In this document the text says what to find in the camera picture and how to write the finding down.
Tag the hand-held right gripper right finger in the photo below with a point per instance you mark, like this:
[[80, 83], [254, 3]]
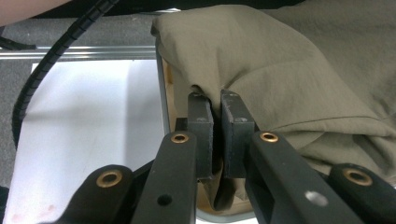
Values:
[[274, 174]]

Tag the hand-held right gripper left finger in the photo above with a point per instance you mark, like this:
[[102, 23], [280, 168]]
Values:
[[174, 174]]

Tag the olive green garment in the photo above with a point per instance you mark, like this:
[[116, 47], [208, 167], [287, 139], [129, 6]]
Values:
[[264, 62]]

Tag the white table sheet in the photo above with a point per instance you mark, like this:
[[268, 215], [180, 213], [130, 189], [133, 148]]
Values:
[[77, 124]]

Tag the aluminium rail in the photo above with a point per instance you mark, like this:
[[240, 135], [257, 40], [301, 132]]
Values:
[[93, 52]]

